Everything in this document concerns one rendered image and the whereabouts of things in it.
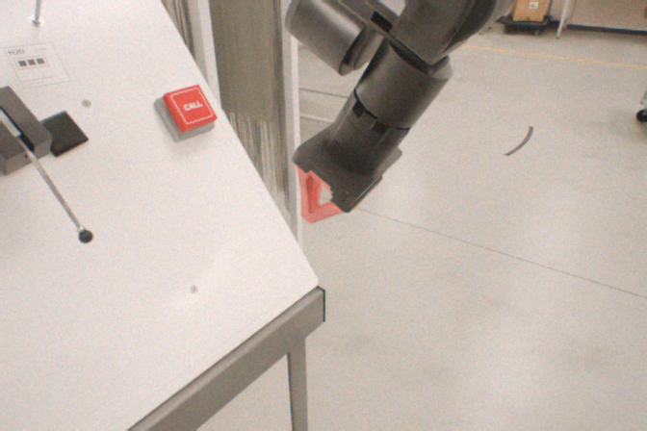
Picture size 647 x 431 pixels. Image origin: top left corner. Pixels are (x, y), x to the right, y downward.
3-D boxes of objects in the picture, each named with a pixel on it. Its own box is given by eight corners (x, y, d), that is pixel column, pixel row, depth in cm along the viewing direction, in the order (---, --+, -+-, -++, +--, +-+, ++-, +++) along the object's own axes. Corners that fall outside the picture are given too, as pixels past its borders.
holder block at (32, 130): (5, 176, 40) (6, 160, 37) (-40, 125, 39) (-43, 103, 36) (48, 154, 42) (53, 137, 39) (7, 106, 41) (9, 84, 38)
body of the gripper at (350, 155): (286, 163, 38) (323, 95, 33) (345, 123, 45) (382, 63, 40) (345, 214, 37) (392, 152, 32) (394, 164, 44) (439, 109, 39)
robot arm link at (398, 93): (447, 75, 29) (471, 57, 34) (368, 12, 30) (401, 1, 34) (392, 147, 34) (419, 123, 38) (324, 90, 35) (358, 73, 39)
